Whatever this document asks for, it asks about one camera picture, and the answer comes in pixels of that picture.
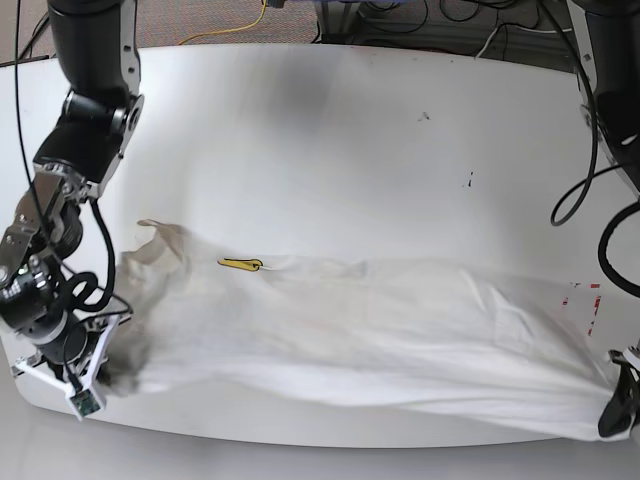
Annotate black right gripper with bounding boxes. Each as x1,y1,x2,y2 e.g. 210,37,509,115
1,294,99,380

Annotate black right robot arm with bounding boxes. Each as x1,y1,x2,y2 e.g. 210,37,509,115
1,1,144,383

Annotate red tape rectangle marker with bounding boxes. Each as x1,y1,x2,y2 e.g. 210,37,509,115
561,282,602,337

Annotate yellow cable on floor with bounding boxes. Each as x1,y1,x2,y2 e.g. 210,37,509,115
178,0,266,46

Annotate white t-shirt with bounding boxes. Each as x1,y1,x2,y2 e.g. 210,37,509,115
99,220,618,441

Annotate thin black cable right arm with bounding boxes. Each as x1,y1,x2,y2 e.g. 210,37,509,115
12,0,66,261

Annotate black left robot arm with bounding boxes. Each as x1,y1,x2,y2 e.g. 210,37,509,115
567,1,639,438

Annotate white cable on floor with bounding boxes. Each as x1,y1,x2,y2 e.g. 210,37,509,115
473,21,576,59

